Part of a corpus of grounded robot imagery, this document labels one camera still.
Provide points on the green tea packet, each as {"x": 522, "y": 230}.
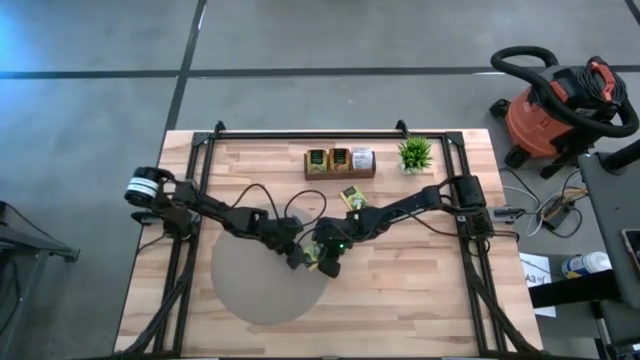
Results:
{"x": 316, "y": 160}
{"x": 312, "y": 251}
{"x": 354, "y": 197}

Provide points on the black power adapter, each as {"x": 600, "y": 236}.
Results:
{"x": 557, "y": 216}

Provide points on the orange white tea packet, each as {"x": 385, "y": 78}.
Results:
{"x": 362, "y": 158}

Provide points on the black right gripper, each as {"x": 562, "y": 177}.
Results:
{"x": 336, "y": 247}

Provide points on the white paper sheet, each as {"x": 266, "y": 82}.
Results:
{"x": 532, "y": 265}

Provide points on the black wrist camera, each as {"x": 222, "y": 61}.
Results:
{"x": 286, "y": 224}
{"x": 327, "y": 227}

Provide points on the round grey mat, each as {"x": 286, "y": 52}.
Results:
{"x": 255, "y": 285}

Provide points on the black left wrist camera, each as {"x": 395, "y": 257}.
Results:
{"x": 286, "y": 224}

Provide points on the yellow tea packet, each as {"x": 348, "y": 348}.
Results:
{"x": 340, "y": 159}

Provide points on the smartphone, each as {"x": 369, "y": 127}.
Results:
{"x": 634, "y": 247}

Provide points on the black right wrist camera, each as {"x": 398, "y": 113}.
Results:
{"x": 327, "y": 227}

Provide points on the black aluminium table frame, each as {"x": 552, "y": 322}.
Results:
{"x": 300, "y": 135}

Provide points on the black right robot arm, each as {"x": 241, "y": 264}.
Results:
{"x": 415, "y": 202}

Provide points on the orange shop vacuum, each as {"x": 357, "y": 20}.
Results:
{"x": 537, "y": 125}

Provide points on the black metal stand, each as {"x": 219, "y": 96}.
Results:
{"x": 70, "y": 255}

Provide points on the grey desk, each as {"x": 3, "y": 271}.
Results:
{"x": 610, "y": 210}

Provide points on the black shelf bar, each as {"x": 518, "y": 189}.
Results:
{"x": 570, "y": 291}

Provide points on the white wipes canister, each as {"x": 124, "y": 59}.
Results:
{"x": 587, "y": 264}

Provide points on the green plant in white pot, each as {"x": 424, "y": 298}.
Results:
{"x": 415, "y": 154}

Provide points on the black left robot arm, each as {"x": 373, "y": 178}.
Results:
{"x": 215, "y": 205}

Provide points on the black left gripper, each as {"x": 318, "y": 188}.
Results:
{"x": 285, "y": 242}

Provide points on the wooden tea organizer box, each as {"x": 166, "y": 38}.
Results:
{"x": 340, "y": 175}

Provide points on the black padded bar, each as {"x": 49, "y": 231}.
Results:
{"x": 625, "y": 156}

